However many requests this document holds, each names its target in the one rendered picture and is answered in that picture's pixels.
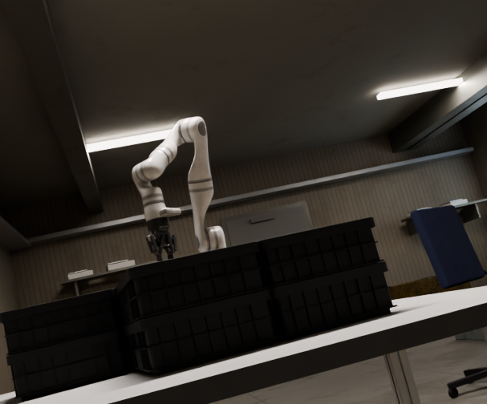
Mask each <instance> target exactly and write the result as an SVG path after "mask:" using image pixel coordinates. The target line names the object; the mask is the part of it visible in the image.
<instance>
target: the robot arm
mask: <svg viewBox="0 0 487 404"><path fill-rule="evenodd" d="M183 143H194V147H195V156H194V160H193V164H192V166H191V168H190V170H189V175H188V185H189V194H190V199H191V203H192V208H193V220H194V229H195V238H196V244H197V249H198V251H199V252H200V253H203V252H208V251H212V250H215V249H220V248H226V243H225V235H224V233H223V230H222V228H221V227H220V226H213V227H209V228H204V219H205V214H206V211H207V208H208V206H209V204H210V202H211V199H212V198H213V181H212V176H211V171H210V166H209V151H208V136H207V129H206V125H205V121H204V120H203V119H202V118H201V117H193V118H187V119H181V120H179V121H178V122H177V123H176V124H175V126H174V127H173V129H172V130H171V131H170V133H169V134H168V136H167V137H166V139H165V140H164V142H163V143H162V144H161V145H160V146H159V147H157V148H156V149H155V150H154V151H153V152H152V153H151V155H150V156H149V158H148V159H147V160H145V161H143V162H142V163H140V164H137V165H136V166H135V167H134V168H133V169H132V178H133V181H134V183H135V185H136V187H137V189H138V191H139V193H140V194H141V197H142V201H143V206H144V215H145V219H146V224H147V227H148V231H149V232H151V235H149V236H146V241H147V242H148V247H149V249H150V252H151V254H153V253H154V254H155V255H156V259H157V262H158V261H164V256H163V254H161V253H162V249H165V251H166V253H167V254H168V255H167V256H168V259H173V258H175V257H174V253H175V251H177V239H176V235H175V234H173V235H170V233H169V231H168V228H170V223H169V218H168V217H169V216H178V215H180V214H181V210H180V209H179V208H166V207H165V204H164V198H163V194H162V191H161V189H160V188H159V187H153V186H152V185H151V183H150V181H152V180H154V179H156V178H158V177H159V176H160V175H161V174H162V173H163V172H164V170H165V168H166V167H167V166H168V165H169V164H170V163H171V162H172V161H173V160H174V158H175V157H176V155H177V147H179V146H180V145H182V144H183ZM152 246H153V248H154V249H153V248H152ZM172 246H174V248H173V247H172ZM168 248H169V250H168Z"/></svg>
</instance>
